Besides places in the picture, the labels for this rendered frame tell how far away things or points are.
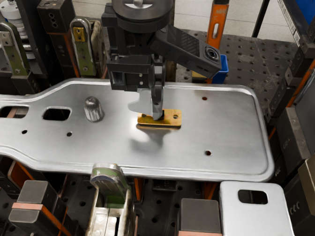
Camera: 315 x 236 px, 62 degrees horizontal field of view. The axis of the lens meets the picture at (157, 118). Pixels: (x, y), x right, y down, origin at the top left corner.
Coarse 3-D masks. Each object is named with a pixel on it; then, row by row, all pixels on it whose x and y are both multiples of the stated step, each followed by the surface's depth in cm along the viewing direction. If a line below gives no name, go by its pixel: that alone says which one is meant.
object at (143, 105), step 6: (144, 90) 41; (150, 90) 41; (162, 90) 42; (144, 96) 42; (162, 96) 44; (132, 102) 43; (138, 102) 43; (144, 102) 43; (150, 102) 43; (132, 108) 44; (138, 108) 44; (144, 108) 44; (150, 108) 44; (150, 114) 45; (156, 114) 44
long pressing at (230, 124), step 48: (0, 96) 53; (48, 96) 54; (96, 96) 54; (192, 96) 54; (240, 96) 54; (0, 144) 47; (48, 144) 47; (96, 144) 47; (144, 144) 47; (192, 144) 47; (240, 144) 47
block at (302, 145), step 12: (288, 108) 52; (288, 120) 51; (276, 132) 57; (288, 132) 50; (300, 132) 48; (276, 144) 57; (288, 144) 50; (300, 144) 47; (276, 156) 56; (288, 156) 50; (300, 156) 45; (276, 168) 56; (288, 168) 50; (276, 180) 56; (288, 180) 52; (252, 192) 70; (264, 192) 62; (264, 204) 62
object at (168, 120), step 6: (138, 114) 50; (162, 114) 49; (168, 114) 50; (174, 114) 50; (180, 114) 50; (138, 120) 49; (144, 120) 49; (150, 120) 49; (156, 120) 49; (162, 120) 49; (168, 120) 49; (174, 120) 49; (180, 120) 49
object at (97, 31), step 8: (96, 24) 58; (96, 32) 57; (72, 40) 56; (96, 40) 57; (96, 48) 57; (104, 48) 65; (96, 56) 59; (104, 56) 64; (96, 64) 60; (104, 64) 65; (104, 72) 65
